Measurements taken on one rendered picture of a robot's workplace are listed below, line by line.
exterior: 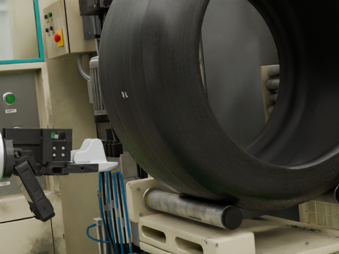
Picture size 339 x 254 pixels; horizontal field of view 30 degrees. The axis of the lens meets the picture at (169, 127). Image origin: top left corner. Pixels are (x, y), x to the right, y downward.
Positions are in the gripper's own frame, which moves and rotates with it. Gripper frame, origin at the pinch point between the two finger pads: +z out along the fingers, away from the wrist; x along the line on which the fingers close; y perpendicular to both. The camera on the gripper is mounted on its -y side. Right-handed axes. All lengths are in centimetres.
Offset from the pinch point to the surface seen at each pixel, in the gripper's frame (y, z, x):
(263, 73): 24, 63, 41
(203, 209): -8.5, 19.5, -0.8
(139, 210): -12.0, 17.8, 26.1
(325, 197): -7.0, 47.3, -4.2
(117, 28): 26.4, 2.4, 3.4
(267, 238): -16.8, 39.9, 6.0
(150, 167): -0.6, 11.1, 6.6
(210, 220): -10.5, 19.5, -3.4
